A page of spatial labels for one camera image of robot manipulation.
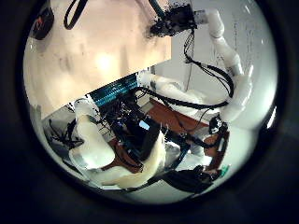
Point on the blue control box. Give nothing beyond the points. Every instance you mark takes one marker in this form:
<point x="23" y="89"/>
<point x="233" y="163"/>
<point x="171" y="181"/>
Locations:
<point x="115" y="90"/>

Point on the brown wooden desk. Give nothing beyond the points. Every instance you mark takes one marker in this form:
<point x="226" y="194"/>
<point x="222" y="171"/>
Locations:
<point x="171" y="118"/>

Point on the black electronics box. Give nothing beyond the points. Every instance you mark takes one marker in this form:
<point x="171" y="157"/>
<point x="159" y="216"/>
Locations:
<point x="137" y="140"/>

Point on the green exit sign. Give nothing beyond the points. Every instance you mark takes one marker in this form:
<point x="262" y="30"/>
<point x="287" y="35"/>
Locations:
<point x="224" y="170"/>

